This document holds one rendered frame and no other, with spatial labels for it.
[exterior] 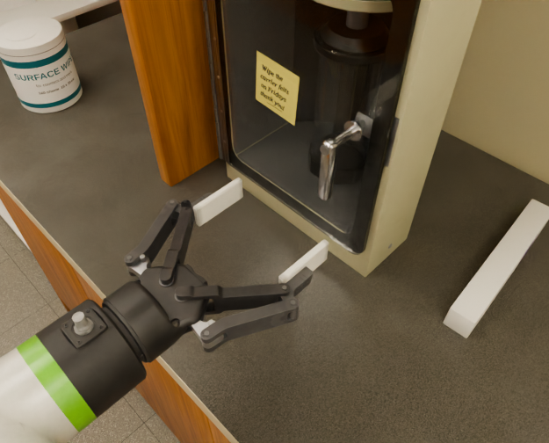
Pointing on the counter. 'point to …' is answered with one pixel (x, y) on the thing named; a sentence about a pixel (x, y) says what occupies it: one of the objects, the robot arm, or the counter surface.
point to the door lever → (329, 148)
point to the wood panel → (174, 83)
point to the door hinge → (212, 76)
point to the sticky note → (277, 88)
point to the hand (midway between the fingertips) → (274, 221)
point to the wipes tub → (39, 63)
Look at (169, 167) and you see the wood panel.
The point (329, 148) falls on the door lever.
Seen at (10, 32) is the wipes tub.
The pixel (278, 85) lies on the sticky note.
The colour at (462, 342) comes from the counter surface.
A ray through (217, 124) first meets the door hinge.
